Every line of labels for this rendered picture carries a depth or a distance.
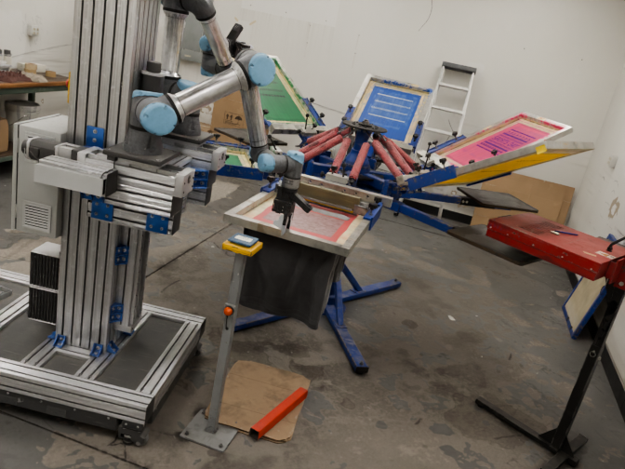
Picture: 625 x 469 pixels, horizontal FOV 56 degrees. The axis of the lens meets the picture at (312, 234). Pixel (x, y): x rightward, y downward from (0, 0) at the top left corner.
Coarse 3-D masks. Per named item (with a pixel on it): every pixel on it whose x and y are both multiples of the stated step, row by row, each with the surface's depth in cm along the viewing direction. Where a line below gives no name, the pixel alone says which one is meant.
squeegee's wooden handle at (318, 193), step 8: (304, 184) 307; (304, 192) 309; (312, 192) 307; (320, 192) 306; (328, 192) 305; (336, 192) 304; (328, 200) 306; (336, 200) 305; (344, 200) 304; (352, 200) 303; (360, 200) 303; (352, 208) 304
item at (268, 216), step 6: (312, 204) 312; (264, 210) 285; (270, 210) 287; (294, 210) 295; (300, 210) 297; (258, 216) 275; (264, 216) 277; (270, 216) 279; (276, 216) 281; (294, 216) 286; (300, 216) 288; (306, 216) 290; (270, 222) 270; (294, 222) 277; (300, 222) 279; (294, 228) 269
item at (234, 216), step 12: (264, 192) 303; (240, 204) 276; (252, 204) 282; (228, 216) 259; (240, 216) 260; (252, 228) 257; (264, 228) 256; (276, 228) 254; (360, 228) 277; (300, 240) 252; (312, 240) 251; (324, 240) 251; (348, 240) 258; (336, 252) 249; (348, 252) 248
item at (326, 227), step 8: (320, 208) 307; (328, 208) 310; (312, 216) 292; (320, 216) 295; (328, 216) 297; (352, 216) 306; (304, 224) 277; (312, 224) 280; (320, 224) 282; (328, 224) 285; (336, 224) 287; (344, 224) 290; (304, 232) 267; (312, 232) 270; (320, 232) 272; (328, 232) 274; (336, 232) 276; (336, 240) 265
